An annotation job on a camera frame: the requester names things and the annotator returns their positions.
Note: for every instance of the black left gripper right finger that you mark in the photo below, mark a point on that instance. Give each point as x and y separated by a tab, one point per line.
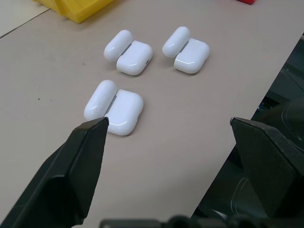
268	164

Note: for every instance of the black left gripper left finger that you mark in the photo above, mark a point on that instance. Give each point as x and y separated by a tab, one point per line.
64	171

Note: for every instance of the white earbud case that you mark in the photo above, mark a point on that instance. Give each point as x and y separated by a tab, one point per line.
116	109
187	51
129	53

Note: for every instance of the yellow plastic bin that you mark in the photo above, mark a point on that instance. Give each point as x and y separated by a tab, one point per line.
71	8

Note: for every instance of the red object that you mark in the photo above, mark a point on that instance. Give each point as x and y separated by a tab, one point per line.
247	1

